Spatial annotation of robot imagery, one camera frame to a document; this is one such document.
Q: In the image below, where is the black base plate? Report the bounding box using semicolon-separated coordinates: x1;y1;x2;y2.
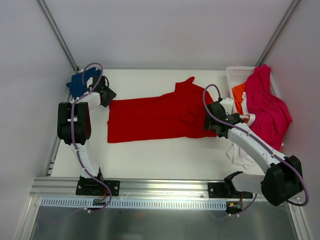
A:
75;177;121;197
207;182;253;199

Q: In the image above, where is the white plastic basket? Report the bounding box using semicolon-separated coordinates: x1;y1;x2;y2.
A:
226;66;281;99

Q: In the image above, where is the orange t shirt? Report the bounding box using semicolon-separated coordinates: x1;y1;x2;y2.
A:
232;82;250;124

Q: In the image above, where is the aluminium frame post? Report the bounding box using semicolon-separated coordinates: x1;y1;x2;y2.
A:
36;0;80;73
255;0;302;67

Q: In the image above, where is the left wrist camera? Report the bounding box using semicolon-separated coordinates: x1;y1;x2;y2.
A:
86;77;93;91

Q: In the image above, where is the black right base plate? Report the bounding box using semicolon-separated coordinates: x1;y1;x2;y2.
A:
207;182;253;199

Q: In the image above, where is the red t shirt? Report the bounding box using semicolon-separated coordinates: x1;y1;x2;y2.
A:
107;76;217;144

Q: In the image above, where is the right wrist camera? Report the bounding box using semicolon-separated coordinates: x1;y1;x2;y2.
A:
219;97;234;115

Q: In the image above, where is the white t shirt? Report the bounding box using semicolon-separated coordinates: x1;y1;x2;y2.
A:
226;92;285;170

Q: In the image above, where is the left aluminium frame post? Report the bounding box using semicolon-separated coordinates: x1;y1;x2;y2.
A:
36;0;80;73

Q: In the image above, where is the pink t shirt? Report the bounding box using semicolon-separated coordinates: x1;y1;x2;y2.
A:
245;64;292;151

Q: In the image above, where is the aluminium mounting rail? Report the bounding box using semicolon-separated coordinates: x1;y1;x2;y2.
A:
29;176;301;202

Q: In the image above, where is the right aluminium frame post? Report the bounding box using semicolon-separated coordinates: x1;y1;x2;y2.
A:
255;0;302;67

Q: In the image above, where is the folded blue t shirt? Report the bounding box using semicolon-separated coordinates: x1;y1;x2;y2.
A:
66;67;101;99

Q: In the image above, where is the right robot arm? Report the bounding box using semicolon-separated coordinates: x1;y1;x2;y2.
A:
204;101;309;206

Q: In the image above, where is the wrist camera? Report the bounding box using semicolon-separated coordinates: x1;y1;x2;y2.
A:
86;77;93;91
219;97;234;115

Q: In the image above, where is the white slotted cable duct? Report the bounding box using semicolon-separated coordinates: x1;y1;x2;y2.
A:
40;197;227;211

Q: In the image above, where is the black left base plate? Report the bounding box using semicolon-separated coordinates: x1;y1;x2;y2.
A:
75;177;121;197

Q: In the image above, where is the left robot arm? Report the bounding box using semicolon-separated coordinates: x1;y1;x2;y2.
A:
57;76;117;196

